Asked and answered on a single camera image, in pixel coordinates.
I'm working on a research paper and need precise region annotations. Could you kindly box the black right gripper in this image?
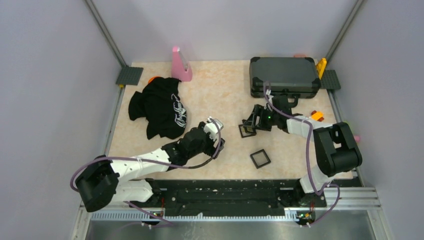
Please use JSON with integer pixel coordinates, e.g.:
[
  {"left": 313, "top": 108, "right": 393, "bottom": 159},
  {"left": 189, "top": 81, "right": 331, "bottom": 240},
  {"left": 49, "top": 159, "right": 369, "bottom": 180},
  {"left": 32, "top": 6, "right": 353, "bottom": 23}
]
[{"left": 244, "top": 104, "right": 280, "bottom": 132}]

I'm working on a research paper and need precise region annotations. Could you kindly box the black square frame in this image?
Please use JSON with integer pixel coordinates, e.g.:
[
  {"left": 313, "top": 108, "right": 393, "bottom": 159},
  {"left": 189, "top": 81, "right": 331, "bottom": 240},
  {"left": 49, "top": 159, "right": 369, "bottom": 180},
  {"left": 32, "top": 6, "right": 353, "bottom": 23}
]
[
  {"left": 238, "top": 124, "right": 257, "bottom": 139},
  {"left": 249, "top": 149, "right": 271, "bottom": 169}
]

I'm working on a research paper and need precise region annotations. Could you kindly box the black printed t-shirt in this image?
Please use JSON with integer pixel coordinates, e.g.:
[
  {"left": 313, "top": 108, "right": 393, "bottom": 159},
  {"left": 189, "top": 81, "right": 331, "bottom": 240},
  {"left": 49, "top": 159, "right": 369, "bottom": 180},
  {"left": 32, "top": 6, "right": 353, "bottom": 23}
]
[{"left": 128, "top": 76, "right": 188, "bottom": 140}]

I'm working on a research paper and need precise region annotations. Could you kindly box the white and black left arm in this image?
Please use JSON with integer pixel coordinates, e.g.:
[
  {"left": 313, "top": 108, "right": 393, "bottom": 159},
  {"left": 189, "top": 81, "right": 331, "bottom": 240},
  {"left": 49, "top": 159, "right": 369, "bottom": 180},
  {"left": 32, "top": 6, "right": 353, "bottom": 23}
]
[{"left": 70, "top": 117, "right": 225, "bottom": 213}]

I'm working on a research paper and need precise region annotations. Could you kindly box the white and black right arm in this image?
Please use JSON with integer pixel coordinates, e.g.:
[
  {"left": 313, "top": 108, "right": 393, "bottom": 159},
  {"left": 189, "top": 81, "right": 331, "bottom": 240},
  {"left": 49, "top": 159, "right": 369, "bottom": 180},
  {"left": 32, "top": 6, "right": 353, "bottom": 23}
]
[{"left": 242, "top": 95, "right": 363, "bottom": 206}]

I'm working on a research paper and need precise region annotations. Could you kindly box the black hard carrying case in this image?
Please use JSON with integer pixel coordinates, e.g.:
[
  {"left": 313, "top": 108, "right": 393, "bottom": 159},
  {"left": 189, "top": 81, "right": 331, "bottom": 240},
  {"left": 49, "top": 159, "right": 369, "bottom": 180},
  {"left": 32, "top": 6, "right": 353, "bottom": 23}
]
[{"left": 249, "top": 56, "right": 322, "bottom": 108}]

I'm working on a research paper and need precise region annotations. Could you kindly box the orange toy car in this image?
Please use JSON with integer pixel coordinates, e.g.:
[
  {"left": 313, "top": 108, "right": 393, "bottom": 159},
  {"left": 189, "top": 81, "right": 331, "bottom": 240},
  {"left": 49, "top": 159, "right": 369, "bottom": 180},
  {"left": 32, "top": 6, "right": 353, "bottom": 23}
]
[{"left": 310, "top": 110, "right": 325, "bottom": 122}]

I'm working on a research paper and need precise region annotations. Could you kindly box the salmon toy block behind case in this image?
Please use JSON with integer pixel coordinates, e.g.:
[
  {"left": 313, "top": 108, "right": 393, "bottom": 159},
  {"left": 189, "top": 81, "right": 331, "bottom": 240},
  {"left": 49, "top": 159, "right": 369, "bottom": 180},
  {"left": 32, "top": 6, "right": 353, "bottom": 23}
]
[{"left": 293, "top": 53, "right": 307, "bottom": 58}]

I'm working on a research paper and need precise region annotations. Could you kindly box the dark grey baseplate right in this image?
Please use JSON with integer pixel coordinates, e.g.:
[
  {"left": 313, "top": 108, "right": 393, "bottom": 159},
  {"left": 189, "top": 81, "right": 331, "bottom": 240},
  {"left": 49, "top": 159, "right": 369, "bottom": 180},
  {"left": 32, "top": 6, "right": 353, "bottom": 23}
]
[{"left": 321, "top": 69, "right": 341, "bottom": 91}]

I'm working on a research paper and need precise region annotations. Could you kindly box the dark grey baseplate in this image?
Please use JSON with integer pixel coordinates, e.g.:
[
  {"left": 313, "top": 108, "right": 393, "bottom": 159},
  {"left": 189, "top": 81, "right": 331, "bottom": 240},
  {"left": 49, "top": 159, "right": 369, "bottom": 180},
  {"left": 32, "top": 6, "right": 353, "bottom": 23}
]
[
  {"left": 115, "top": 66, "right": 144, "bottom": 86},
  {"left": 321, "top": 69, "right": 341, "bottom": 91}
]

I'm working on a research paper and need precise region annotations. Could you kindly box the yellow toy piece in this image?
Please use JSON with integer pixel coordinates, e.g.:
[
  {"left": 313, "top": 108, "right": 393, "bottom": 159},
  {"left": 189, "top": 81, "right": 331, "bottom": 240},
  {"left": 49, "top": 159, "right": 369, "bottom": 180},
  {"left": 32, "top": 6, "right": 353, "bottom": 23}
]
[{"left": 315, "top": 58, "right": 327, "bottom": 79}]

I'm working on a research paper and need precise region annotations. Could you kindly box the pink wedge stand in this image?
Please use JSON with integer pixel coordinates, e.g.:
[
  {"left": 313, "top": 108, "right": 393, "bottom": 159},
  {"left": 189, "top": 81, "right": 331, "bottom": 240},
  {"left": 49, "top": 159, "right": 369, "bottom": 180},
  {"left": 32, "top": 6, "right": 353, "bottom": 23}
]
[{"left": 171, "top": 46, "right": 193, "bottom": 82}]

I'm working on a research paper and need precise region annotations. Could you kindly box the dark grey baseplate left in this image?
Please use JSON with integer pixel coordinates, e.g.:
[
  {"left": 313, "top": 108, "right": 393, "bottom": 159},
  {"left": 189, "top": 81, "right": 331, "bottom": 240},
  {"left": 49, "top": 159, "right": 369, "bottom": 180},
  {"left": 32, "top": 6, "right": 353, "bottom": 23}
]
[{"left": 115, "top": 66, "right": 144, "bottom": 86}]

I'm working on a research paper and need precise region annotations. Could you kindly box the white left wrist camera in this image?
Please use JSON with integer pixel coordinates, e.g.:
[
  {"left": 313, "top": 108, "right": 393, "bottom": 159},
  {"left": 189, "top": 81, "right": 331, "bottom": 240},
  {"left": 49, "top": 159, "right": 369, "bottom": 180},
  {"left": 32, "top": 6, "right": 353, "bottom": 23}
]
[{"left": 203, "top": 116, "right": 224, "bottom": 139}]

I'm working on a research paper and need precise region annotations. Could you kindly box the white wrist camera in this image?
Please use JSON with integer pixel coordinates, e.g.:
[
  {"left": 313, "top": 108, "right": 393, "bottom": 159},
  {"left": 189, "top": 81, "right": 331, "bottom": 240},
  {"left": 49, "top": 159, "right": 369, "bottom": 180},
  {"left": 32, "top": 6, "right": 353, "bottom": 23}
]
[
  {"left": 203, "top": 116, "right": 224, "bottom": 139},
  {"left": 264, "top": 95, "right": 274, "bottom": 104}
]

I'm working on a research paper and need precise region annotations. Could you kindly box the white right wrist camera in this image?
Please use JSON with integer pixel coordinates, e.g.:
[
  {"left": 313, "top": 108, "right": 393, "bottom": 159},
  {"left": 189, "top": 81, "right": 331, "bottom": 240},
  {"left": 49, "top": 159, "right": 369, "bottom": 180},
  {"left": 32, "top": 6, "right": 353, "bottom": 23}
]
[{"left": 264, "top": 95, "right": 274, "bottom": 104}]

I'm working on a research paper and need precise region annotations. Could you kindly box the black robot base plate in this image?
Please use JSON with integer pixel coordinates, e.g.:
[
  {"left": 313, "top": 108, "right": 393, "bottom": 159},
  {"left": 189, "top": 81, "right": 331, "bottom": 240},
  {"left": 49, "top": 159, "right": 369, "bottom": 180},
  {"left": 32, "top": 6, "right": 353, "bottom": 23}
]
[{"left": 131, "top": 179, "right": 333, "bottom": 217}]

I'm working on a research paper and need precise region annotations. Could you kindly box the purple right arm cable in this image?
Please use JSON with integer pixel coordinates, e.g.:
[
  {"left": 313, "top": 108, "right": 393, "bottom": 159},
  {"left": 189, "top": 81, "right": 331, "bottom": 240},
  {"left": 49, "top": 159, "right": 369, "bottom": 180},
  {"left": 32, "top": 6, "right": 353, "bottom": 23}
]
[{"left": 262, "top": 81, "right": 342, "bottom": 227}]

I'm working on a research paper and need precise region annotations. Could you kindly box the aluminium frame rail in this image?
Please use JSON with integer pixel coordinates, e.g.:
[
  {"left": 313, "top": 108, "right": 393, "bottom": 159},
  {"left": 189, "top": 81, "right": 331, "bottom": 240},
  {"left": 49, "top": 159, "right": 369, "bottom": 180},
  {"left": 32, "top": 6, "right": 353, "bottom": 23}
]
[{"left": 89, "top": 187, "right": 381, "bottom": 223}]

